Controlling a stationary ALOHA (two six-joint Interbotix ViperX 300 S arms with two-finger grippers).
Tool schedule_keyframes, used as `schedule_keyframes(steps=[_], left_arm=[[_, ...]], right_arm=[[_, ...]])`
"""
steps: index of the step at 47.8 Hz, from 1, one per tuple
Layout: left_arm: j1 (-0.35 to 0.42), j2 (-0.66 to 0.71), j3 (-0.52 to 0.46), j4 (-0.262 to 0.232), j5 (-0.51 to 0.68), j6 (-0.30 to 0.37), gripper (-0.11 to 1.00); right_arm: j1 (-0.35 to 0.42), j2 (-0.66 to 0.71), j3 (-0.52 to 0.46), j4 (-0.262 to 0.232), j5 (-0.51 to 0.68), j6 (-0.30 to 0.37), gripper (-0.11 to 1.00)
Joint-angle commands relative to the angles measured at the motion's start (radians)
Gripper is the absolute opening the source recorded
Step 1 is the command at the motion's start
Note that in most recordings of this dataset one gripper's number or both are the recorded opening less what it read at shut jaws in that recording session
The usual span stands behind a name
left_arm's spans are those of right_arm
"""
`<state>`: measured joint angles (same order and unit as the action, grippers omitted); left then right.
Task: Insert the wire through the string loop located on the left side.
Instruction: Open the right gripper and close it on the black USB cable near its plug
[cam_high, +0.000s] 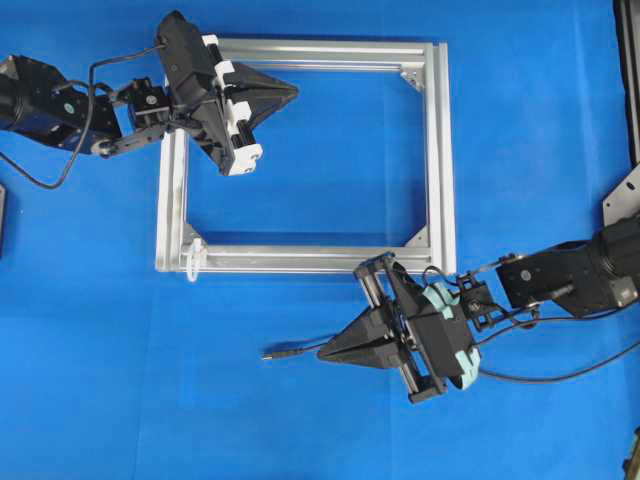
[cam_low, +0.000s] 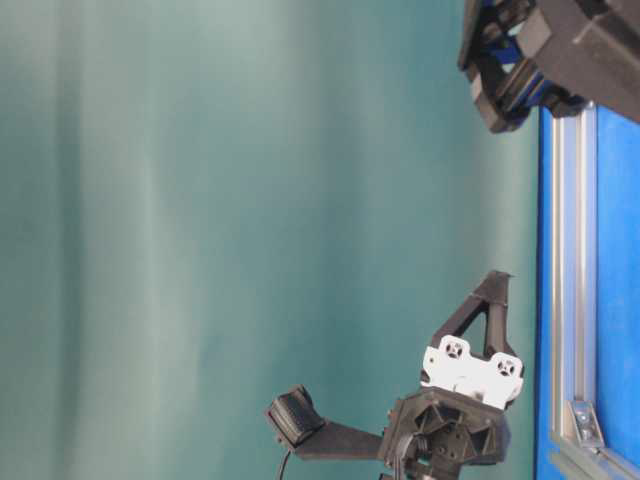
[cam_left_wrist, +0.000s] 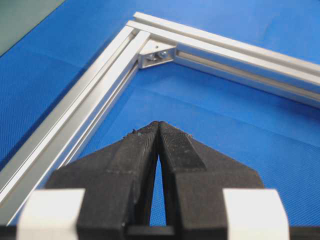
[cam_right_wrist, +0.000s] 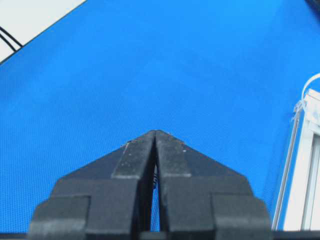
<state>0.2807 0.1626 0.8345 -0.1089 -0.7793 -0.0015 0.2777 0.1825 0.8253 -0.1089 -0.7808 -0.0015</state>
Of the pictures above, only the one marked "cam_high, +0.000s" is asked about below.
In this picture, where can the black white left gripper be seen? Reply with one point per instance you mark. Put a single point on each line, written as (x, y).
(221, 126)

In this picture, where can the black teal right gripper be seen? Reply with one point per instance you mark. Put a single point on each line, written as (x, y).
(420, 331)

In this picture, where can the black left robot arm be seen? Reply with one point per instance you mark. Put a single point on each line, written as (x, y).
(39, 103)

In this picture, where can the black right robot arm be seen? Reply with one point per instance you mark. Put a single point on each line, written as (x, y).
(584, 278)

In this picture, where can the white zip tie loop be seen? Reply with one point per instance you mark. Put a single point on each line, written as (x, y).
(195, 257)

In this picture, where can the dark object bottom right corner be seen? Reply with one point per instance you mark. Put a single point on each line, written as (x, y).
(631, 464)

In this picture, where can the aluminium extrusion rectangular frame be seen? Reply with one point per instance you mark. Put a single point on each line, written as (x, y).
(423, 65)

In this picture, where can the grey metal bracket right edge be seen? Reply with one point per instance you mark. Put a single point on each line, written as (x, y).
(624, 200)

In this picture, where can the black post top right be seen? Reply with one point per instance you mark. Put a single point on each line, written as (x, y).
(627, 29)

